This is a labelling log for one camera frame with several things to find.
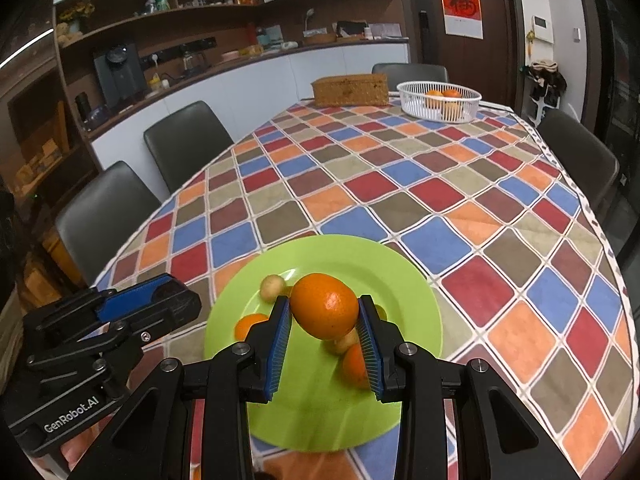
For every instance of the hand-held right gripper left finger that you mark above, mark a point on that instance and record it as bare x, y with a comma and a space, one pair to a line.
280, 350

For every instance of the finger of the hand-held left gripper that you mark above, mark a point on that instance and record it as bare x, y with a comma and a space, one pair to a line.
130, 297
175, 305

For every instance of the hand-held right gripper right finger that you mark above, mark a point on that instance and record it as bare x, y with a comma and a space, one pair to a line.
369, 350

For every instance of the small orange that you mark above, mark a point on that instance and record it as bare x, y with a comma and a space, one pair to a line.
247, 327
355, 367

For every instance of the tan longan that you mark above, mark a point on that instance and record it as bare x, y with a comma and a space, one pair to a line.
345, 344
272, 287

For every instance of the large orange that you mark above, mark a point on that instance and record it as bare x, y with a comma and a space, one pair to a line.
322, 305

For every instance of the green plate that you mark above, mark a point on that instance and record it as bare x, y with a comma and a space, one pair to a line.
320, 410

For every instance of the grey leather chair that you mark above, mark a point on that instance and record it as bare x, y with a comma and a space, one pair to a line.
410, 71
185, 145
575, 155
100, 220

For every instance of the colourful checked tablecloth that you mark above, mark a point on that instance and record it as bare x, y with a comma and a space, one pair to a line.
450, 260

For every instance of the black thermos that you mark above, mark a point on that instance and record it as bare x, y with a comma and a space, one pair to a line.
83, 106

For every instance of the black coffee machine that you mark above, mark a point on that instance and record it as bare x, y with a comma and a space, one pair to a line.
120, 77

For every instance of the white lower cabinets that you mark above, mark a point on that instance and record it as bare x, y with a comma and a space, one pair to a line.
260, 90

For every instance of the glass pitcher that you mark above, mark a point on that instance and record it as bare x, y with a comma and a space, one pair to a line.
190, 60

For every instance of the white plastic basket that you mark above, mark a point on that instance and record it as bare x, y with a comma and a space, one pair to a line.
415, 105

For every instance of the yellow round fruit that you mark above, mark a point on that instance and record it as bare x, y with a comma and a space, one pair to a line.
451, 111

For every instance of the woven rattan box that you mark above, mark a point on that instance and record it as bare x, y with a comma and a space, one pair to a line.
350, 90

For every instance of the tan teddy bear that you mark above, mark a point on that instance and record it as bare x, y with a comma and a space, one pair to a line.
67, 34

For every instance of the teal jar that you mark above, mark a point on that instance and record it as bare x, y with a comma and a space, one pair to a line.
261, 37

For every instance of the red bottle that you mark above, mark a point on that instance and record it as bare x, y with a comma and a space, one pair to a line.
251, 34

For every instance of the yellow flower bouquet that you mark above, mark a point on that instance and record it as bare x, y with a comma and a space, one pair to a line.
77, 11

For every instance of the woven tray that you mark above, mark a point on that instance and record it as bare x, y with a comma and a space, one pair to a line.
320, 38

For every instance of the white desk lamp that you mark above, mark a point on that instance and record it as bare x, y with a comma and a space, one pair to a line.
309, 17

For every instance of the dark brown door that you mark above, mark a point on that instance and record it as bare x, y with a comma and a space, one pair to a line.
500, 60

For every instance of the black box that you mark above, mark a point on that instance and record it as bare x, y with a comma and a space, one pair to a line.
351, 27

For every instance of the pile of clothes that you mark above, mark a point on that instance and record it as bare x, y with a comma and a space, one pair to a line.
547, 80

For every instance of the dark framed glass doors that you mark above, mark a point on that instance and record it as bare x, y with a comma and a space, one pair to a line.
615, 85

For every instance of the white intercom panel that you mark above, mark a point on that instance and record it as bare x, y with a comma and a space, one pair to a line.
542, 29

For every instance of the black wall socket strip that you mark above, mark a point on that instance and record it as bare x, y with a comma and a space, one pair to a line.
175, 50

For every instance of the red wall calendar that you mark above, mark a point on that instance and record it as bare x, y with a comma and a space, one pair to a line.
460, 2

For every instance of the white light switch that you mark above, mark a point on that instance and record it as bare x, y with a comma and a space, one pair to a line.
576, 34

